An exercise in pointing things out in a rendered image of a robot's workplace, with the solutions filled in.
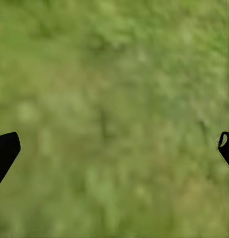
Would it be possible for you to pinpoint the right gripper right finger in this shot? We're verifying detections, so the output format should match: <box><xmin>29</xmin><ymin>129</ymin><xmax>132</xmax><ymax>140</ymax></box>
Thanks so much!
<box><xmin>216</xmin><ymin>132</ymin><xmax>229</xmax><ymax>164</ymax></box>

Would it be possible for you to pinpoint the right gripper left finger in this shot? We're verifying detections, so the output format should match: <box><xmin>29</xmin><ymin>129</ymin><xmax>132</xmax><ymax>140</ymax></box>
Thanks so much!
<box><xmin>0</xmin><ymin>132</ymin><xmax>21</xmax><ymax>184</ymax></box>

